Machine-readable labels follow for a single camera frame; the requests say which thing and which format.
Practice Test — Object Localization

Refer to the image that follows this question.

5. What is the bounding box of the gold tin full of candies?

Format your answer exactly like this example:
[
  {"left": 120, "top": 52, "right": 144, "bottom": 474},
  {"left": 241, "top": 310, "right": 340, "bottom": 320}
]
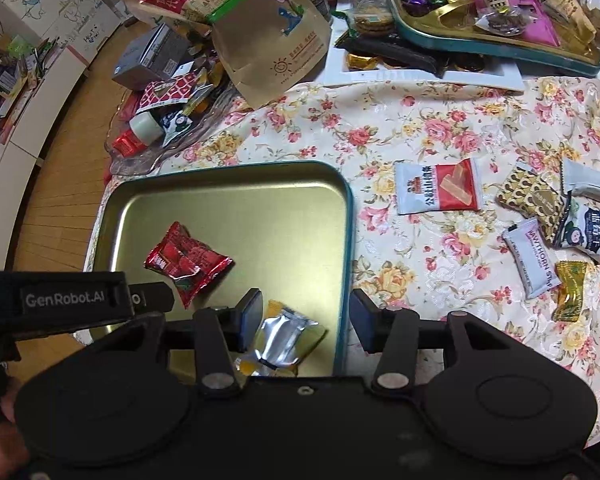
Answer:
[{"left": 380, "top": 0, "right": 600, "bottom": 78}]

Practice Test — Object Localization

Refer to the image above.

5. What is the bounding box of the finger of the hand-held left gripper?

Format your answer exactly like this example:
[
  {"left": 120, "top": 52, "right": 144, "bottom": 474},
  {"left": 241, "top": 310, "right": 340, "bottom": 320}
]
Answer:
[{"left": 130, "top": 282, "right": 175, "bottom": 322}]

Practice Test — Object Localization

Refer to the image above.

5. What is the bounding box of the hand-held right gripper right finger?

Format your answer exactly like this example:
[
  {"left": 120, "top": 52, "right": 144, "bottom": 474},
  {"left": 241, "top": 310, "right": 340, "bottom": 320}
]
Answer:
[{"left": 349, "top": 288, "right": 526, "bottom": 395}]

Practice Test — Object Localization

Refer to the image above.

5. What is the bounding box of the gold patterned snack packet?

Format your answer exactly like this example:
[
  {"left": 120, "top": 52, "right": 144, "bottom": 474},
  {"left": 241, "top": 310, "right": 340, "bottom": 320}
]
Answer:
[{"left": 495, "top": 165, "right": 570, "bottom": 242}]

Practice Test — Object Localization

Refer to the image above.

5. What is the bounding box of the red white checked packet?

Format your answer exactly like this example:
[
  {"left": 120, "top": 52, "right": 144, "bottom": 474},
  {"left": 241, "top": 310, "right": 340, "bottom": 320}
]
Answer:
[{"left": 135, "top": 72, "right": 214, "bottom": 114}]

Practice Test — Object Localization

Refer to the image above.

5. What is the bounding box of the small red packet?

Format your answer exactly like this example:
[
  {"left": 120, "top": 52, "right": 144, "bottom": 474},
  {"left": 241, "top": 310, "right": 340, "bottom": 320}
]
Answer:
[{"left": 112, "top": 130, "right": 147, "bottom": 158}]

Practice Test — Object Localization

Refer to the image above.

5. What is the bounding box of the gold tin tray teal rim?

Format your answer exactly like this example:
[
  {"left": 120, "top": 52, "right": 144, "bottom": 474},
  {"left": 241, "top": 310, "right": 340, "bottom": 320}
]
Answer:
[{"left": 92, "top": 160, "right": 355, "bottom": 378}]

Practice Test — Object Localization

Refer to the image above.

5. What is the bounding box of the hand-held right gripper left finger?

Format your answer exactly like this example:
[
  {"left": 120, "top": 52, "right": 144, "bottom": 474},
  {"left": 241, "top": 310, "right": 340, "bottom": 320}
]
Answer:
[{"left": 87, "top": 287, "right": 264, "bottom": 397}]

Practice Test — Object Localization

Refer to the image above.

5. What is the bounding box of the glass jar with cookies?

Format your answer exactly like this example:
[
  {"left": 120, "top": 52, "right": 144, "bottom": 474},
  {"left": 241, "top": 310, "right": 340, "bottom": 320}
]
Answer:
[{"left": 347, "top": 0, "right": 397, "bottom": 37}]

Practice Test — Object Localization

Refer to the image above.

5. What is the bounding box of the red candy wrapper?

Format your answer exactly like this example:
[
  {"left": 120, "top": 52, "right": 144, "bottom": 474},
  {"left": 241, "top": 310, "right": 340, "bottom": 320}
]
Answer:
[{"left": 144, "top": 221, "right": 234, "bottom": 309}]

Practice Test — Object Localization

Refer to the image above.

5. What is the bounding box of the red and white snack packet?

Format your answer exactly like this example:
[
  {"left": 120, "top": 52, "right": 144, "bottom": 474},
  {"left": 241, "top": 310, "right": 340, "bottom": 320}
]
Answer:
[{"left": 394, "top": 157, "right": 482, "bottom": 216}]

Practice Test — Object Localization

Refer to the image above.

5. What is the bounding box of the clear glass dish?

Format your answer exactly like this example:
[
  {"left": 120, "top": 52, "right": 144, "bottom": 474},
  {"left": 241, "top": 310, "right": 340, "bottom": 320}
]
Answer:
[{"left": 105, "top": 80, "right": 243, "bottom": 177}]

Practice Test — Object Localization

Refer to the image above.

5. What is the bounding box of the pink snack packet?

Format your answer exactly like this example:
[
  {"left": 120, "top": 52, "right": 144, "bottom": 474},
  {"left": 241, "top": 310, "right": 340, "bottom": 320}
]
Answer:
[{"left": 472, "top": 0, "right": 561, "bottom": 49}]

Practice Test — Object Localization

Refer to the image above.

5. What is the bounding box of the small white bottle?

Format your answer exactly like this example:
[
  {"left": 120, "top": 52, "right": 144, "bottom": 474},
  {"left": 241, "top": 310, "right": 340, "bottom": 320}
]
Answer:
[{"left": 130, "top": 112, "right": 166, "bottom": 143}]

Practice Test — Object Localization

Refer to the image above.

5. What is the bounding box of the large brown paper bag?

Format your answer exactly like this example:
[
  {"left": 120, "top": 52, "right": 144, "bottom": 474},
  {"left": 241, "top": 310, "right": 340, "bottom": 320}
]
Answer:
[{"left": 122, "top": 0, "right": 333, "bottom": 111}]

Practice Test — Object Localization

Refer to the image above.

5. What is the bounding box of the silver yellow snack packet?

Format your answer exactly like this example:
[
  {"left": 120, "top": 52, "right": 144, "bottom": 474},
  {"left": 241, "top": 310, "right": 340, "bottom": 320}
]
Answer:
[{"left": 235, "top": 300, "right": 327, "bottom": 378}]

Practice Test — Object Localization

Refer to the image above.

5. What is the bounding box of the yellow wrapped candy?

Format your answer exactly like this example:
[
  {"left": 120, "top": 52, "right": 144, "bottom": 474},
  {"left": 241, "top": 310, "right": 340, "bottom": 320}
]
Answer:
[{"left": 552, "top": 260, "right": 589, "bottom": 323}]

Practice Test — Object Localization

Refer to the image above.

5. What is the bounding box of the dark chocolate packet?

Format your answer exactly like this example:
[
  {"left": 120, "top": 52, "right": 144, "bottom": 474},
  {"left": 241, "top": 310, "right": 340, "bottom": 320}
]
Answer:
[{"left": 336, "top": 35, "right": 442, "bottom": 79}]

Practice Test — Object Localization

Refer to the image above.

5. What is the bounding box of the floral tablecloth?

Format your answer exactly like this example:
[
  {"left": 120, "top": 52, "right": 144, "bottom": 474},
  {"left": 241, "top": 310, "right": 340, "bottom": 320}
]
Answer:
[{"left": 87, "top": 77, "right": 600, "bottom": 436}]

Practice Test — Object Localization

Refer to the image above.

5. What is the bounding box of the white flat tray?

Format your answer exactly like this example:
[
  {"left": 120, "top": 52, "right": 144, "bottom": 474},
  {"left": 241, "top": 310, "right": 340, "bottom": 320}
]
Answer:
[{"left": 322, "top": 10, "right": 526, "bottom": 93}]

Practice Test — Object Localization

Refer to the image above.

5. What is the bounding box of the grey cardboard box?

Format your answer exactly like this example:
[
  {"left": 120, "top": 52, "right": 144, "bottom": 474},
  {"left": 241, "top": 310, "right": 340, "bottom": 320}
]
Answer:
[{"left": 112, "top": 25, "right": 191, "bottom": 92}]

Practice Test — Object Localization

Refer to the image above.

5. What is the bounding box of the white strip snack packet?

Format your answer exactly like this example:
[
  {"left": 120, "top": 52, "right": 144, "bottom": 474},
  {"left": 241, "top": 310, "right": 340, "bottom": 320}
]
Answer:
[{"left": 502, "top": 217, "right": 562, "bottom": 299}]

